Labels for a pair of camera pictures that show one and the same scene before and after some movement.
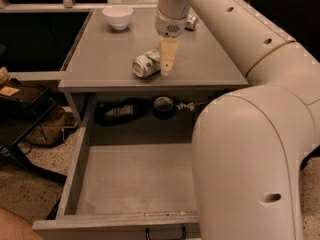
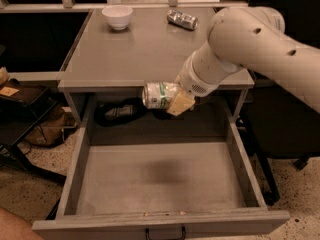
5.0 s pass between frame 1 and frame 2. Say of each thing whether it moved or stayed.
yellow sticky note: stayed
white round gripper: moved
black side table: stayed
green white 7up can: moved
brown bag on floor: stayed
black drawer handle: stayed
